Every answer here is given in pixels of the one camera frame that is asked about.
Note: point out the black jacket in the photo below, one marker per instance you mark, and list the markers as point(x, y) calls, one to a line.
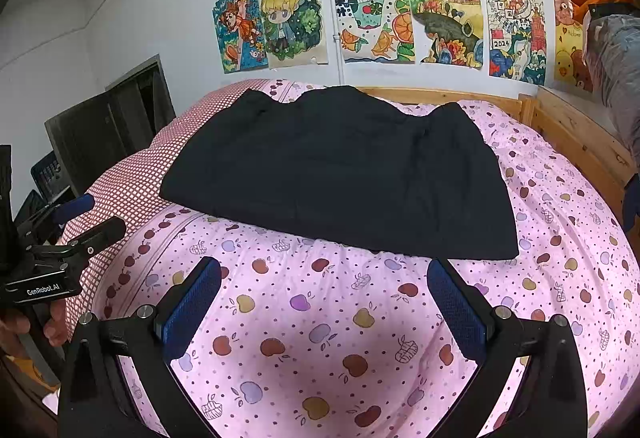
point(340, 168)

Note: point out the person's left hand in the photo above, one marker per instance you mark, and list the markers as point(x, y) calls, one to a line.
point(55, 328)

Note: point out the city tower drawing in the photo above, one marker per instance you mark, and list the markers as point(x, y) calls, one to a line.
point(510, 33)

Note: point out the white wall pipe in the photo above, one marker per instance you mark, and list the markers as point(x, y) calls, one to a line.
point(341, 73)

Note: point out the clear storage bag of clothes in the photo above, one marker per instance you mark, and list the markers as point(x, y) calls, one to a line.
point(617, 63)

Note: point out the pink apple-print quilt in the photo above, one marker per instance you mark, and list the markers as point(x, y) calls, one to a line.
point(350, 318)

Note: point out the ship and goldfish drawing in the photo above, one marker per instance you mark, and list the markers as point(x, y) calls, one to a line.
point(370, 18)

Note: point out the blond child drawing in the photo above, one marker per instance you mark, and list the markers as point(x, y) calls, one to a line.
point(287, 23)

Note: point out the dark cabinet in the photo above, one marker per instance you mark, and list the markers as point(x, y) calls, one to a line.
point(110, 133)

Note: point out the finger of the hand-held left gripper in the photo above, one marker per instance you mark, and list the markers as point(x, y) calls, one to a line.
point(72, 209)
point(100, 234)

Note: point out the swimming girl drawing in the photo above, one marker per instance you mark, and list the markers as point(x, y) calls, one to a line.
point(237, 33)

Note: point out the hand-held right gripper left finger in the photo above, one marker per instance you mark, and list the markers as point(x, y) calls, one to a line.
point(192, 308)

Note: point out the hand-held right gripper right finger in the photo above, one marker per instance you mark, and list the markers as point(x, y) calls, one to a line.
point(457, 313)

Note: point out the yellow bear drawing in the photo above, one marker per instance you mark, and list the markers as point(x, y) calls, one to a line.
point(570, 48)

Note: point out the hillside landscape drawing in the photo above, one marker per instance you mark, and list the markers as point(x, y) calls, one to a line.
point(445, 18)

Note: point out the wooden bed frame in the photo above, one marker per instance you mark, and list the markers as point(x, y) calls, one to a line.
point(565, 123)

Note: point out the red striped pillow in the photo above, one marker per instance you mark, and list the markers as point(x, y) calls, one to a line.
point(130, 183)

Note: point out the dark plastic crate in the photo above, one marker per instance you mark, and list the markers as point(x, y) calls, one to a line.
point(47, 178)

